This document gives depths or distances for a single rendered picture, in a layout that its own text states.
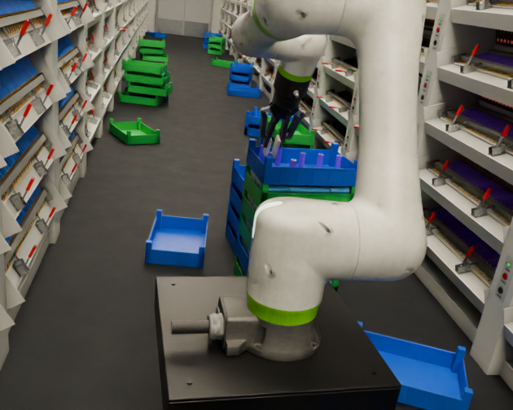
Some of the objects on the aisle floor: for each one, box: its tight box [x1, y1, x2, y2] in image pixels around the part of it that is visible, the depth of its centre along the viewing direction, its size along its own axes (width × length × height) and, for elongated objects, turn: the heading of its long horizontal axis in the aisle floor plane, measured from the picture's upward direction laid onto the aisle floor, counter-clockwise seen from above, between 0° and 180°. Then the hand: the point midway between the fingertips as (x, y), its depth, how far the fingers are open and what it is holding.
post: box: [417, 0, 496, 202], centre depth 190 cm, size 20×9×176 cm, turn 82°
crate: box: [357, 321, 473, 410], centre depth 144 cm, size 30×20×8 cm
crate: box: [145, 209, 208, 268], centre depth 200 cm, size 30×20×8 cm
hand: (271, 146), depth 161 cm, fingers closed
